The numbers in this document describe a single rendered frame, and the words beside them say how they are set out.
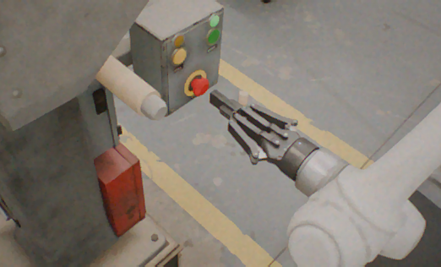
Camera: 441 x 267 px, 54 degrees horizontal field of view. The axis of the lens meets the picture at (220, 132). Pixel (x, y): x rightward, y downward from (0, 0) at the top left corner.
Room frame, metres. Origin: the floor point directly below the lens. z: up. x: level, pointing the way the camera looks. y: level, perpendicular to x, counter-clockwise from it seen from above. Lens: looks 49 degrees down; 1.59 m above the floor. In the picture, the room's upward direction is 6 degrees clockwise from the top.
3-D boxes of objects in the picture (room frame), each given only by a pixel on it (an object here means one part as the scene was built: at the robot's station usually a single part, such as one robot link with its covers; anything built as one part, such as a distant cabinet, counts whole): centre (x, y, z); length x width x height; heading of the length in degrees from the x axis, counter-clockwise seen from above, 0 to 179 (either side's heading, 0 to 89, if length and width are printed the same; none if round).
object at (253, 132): (0.54, -0.06, 0.97); 0.11 x 0.01 x 0.04; 52
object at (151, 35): (0.71, 0.17, 0.99); 0.24 x 0.21 x 0.26; 51
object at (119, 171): (0.75, 0.34, 0.49); 0.25 x 0.12 x 0.37; 51
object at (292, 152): (0.51, -0.12, 0.97); 0.09 x 0.08 x 0.07; 51
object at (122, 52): (0.67, 0.21, 1.02); 0.19 x 0.04 x 0.04; 141
